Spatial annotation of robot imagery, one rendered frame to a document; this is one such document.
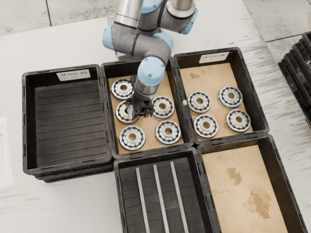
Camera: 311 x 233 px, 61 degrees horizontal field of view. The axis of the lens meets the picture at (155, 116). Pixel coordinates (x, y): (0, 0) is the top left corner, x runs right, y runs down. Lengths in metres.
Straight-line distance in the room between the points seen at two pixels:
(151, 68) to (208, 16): 0.91
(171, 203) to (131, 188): 0.16
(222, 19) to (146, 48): 0.86
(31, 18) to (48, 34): 1.10
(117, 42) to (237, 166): 0.65
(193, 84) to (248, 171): 0.43
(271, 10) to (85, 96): 2.15
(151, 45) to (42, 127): 0.56
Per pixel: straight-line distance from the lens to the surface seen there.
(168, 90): 1.16
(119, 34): 0.86
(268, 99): 1.44
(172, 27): 1.17
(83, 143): 1.09
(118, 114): 1.08
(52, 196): 1.21
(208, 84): 1.21
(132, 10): 0.86
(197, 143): 0.99
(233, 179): 1.10
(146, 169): 1.04
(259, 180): 1.14
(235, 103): 1.17
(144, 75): 0.76
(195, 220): 1.04
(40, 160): 1.11
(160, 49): 0.84
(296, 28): 2.87
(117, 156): 0.95
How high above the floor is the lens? 1.85
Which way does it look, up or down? 67 degrees down
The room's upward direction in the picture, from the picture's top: 10 degrees clockwise
